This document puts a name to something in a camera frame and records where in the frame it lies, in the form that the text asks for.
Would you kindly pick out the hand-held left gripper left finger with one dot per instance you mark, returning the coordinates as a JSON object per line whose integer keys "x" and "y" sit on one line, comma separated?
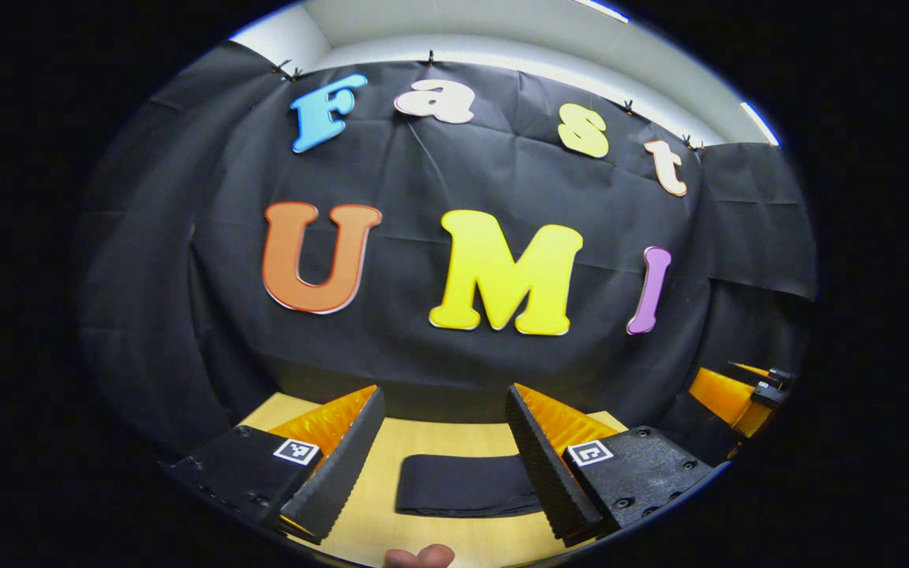
{"x": 344, "y": 473}

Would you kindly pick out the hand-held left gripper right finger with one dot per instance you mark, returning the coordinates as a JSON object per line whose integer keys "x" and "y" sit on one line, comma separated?
{"x": 545, "y": 473}

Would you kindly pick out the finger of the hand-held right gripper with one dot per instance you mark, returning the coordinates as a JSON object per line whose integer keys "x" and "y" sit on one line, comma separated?
{"x": 766, "y": 369}
{"x": 723, "y": 398}

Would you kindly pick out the dark blue jeans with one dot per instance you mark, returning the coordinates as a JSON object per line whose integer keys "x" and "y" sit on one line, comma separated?
{"x": 462, "y": 485}

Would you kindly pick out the ceiling light panel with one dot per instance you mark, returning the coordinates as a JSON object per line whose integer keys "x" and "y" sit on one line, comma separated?
{"x": 600, "y": 9}
{"x": 760, "y": 122}

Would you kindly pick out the black backdrop cloth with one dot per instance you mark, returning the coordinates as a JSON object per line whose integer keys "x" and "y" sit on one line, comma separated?
{"x": 415, "y": 181}

